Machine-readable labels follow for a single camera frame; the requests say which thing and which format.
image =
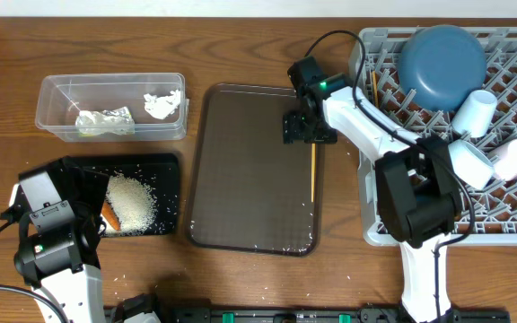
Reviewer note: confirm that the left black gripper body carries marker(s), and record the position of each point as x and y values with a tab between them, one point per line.
90	197

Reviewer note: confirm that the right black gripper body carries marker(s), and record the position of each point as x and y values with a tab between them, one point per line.
298	126

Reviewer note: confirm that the orange carrot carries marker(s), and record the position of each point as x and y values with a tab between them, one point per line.
110	216

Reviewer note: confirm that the white rice pile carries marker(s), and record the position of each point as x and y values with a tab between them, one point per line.
135	206

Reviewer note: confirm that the yellow foil snack wrapper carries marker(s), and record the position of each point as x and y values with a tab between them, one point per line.
116	121

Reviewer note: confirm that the white tissue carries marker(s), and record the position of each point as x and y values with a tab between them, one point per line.
164	106

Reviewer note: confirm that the dark blue plate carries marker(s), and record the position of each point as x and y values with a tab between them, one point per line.
442	65

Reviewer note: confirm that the light blue cup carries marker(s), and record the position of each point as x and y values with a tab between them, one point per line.
475	114

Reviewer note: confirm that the light blue bowl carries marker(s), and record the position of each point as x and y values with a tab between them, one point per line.
470	164

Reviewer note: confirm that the white cup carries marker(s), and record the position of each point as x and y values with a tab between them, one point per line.
504	159

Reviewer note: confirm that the wooden chopstick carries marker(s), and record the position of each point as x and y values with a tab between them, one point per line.
375	89
313	171

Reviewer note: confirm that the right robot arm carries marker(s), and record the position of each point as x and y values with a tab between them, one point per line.
416	197

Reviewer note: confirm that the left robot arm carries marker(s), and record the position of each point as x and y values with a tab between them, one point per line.
57	208

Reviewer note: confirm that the black waste tray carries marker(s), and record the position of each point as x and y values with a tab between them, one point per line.
161	171

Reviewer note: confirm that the grey dishwasher rack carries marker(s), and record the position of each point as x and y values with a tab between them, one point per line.
496	204

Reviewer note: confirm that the brown serving tray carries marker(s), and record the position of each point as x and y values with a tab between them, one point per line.
250	192

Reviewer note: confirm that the clear plastic bin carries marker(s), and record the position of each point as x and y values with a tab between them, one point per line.
61	97

